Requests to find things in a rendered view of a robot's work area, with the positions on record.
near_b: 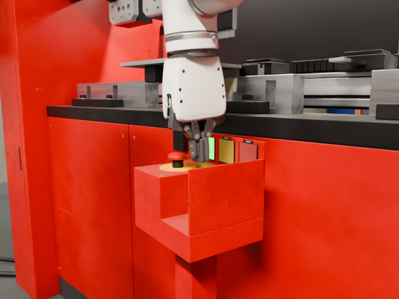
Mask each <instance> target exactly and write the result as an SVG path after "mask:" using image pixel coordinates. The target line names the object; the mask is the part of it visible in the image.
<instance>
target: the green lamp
mask: <svg viewBox="0 0 399 299"><path fill-rule="evenodd" d="M209 148H210V154H209V156H210V159H212V160H214V138H209Z"/></svg>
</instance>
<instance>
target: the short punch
mask: <svg viewBox="0 0 399 299"><path fill-rule="evenodd" d="M236 29H237V7H236V8H234V9H231V10H228V11H225V12H221V13H218V16H217V30H218V39H223V38H228V37H234V36H235V30H236Z"/></svg>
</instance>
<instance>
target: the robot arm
mask: <svg viewBox="0 0 399 299"><path fill-rule="evenodd" d="M243 1H244V0H161V5H162V13H163V25H164V36H165V38H164V39H165V46H166V53H172V54H173V56H169V59H166V60H164V68H163V114H164V118H165V119H167V120H168V121H169V123H168V128H169V129H170V130H174V131H181V132H182V133H183V134H184V135H185V136H186V138H189V152H190V156H191V160H192V161H196V162H198V163H203V162H207V161H209V160H210V156H209V154H210V148H209V137H211V135H212V131H213V129H214V127H215V126H216V125H218V124H220V123H222V122H224V120H225V118H224V114H225V112H226V92H225V86H224V78H223V71H222V68H221V63H220V59H219V57H218V56H216V53H213V52H212V50H217V49H219V41H218V30H217V16H218V13H221V12H225V11H228V10H231V9H234V8H236V7H238V6H239V5H240V4H241V3H242V2H243ZM179 121H180V122H182V123H180V122H179Z"/></svg>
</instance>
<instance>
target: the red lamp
mask: <svg viewBox="0 0 399 299"><path fill-rule="evenodd" d="M256 159H257V145H253V144H246V143H242V142H240V143H239V162H243V161H251V160H256Z"/></svg>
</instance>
